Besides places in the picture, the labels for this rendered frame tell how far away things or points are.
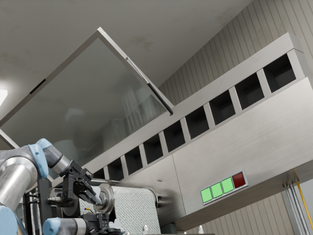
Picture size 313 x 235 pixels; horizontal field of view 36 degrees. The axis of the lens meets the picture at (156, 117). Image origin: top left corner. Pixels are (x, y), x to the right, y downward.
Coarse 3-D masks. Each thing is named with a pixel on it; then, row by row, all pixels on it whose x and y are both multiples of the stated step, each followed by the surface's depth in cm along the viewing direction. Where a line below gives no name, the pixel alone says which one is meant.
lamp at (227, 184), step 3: (225, 180) 197; (228, 180) 196; (222, 183) 198; (225, 183) 197; (228, 183) 196; (231, 183) 195; (225, 186) 197; (228, 186) 196; (231, 186) 195; (225, 189) 197; (228, 189) 196; (231, 189) 195; (225, 192) 197
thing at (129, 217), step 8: (120, 208) 199; (128, 208) 202; (136, 208) 206; (144, 208) 209; (152, 208) 212; (120, 216) 197; (128, 216) 200; (136, 216) 204; (144, 216) 207; (152, 216) 210; (128, 224) 198; (136, 224) 202; (144, 224) 205; (152, 224) 208; (136, 232) 200; (152, 232) 206; (160, 232) 209
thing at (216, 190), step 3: (219, 183) 200; (213, 186) 202; (216, 186) 201; (219, 186) 199; (213, 189) 201; (216, 189) 200; (219, 189) 199; (213, 192) 201; (216, 192) 200; (219, 192) 199; (213, 195) 201; (216, 195) 200
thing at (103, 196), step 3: (102, 192) 202; (99, 195) 203; (102, 195) 201; (105, 195) 201; (102, 198) 201; (105, 198) 200; (102, 201) 200; (105, 201) 200; (102, 204) 200; (105, 204) 200; (96, 207) 203; (99, 207) 201; (102, 207) 200
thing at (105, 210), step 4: (100, 188) 205; (104, 188) 202; (108, 192) 200; (108, 196) 200; (108, 200) 199; (108, 204) 199; (96, 208) 204; (104, 208) 200; (108, 208) 199; (104, 212) 200; (112, 212) 202
